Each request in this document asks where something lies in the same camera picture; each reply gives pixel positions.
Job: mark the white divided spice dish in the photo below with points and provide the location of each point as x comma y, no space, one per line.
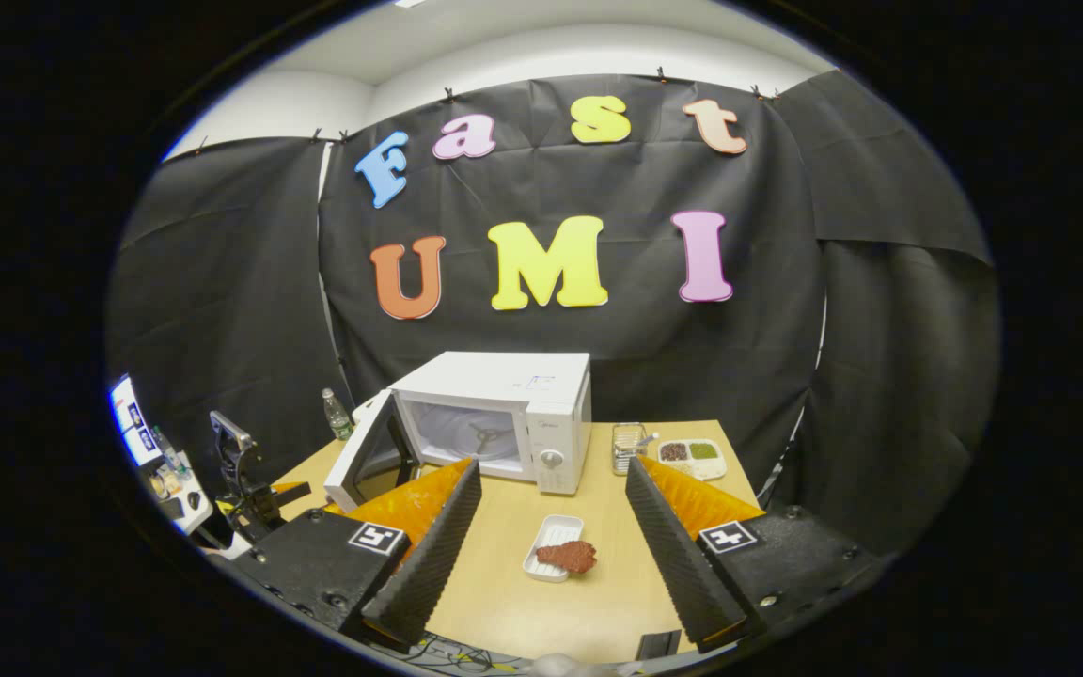
692,461

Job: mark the brown meat piece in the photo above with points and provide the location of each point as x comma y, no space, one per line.
568,557

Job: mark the computer monitor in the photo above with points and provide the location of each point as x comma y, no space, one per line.
133,418

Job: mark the white microwave oven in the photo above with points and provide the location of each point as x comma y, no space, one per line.
504,376

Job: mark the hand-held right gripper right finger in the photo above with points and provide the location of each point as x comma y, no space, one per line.
682,574

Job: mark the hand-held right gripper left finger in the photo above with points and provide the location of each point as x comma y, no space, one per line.
429,564

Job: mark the blue white patterned utensil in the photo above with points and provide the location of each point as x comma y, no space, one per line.
649,438

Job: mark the white plastic tray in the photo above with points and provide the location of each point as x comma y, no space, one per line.
556,528

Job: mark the black metal clamp stand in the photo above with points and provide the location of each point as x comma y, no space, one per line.
233,461

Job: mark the small black box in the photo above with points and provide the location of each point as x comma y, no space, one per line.
659,645

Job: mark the clear plastic bottle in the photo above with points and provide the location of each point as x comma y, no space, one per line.
337,418

